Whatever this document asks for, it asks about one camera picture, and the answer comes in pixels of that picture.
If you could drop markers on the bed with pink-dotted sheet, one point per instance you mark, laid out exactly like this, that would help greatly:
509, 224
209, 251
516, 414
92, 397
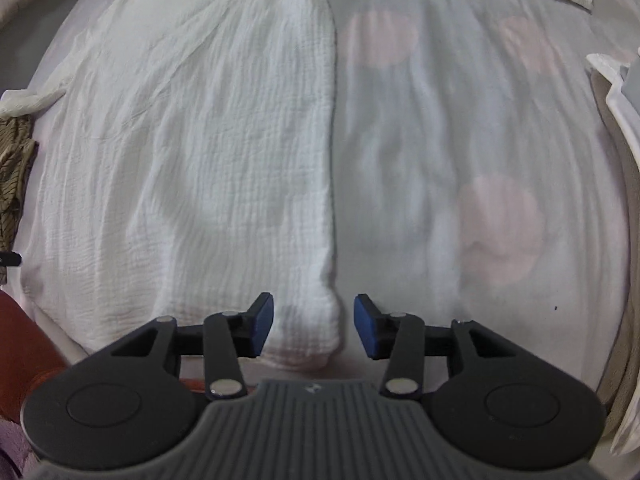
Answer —
450, 110

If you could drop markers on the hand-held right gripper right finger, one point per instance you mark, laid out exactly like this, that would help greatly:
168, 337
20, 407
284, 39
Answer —
365, 327

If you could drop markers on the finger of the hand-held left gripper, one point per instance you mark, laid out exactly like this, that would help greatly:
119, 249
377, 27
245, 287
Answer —
10, 259

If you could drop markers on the brown striped garment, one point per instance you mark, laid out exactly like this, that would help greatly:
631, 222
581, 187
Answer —
12, 185

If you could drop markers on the beige clothes pile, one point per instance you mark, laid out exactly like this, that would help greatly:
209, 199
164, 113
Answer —
625, 110

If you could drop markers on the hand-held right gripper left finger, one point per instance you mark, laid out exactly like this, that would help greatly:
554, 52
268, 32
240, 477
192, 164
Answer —
262, 322

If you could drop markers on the white crinkled shirt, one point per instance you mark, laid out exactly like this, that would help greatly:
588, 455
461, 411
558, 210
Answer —
200, 160

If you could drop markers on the purple fuzzy cloth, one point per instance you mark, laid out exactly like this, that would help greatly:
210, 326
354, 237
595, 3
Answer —
12, 452

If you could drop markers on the person's rust red clothing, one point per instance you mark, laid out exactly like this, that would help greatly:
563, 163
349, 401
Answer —
25, 350

